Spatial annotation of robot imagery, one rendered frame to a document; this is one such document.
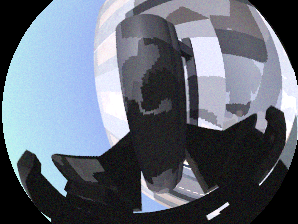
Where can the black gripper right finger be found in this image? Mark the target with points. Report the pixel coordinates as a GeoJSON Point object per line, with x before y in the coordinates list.
{"type": "Point", "coordinates": [208, 150]}

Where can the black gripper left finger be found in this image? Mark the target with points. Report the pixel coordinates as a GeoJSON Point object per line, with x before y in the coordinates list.
{"type": "Point", "coordinates": [118, 169]}

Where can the white square tile with grey centre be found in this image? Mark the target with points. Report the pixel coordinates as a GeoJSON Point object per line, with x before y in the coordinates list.
{"type": "Point", "coordinates": [186, 165]}

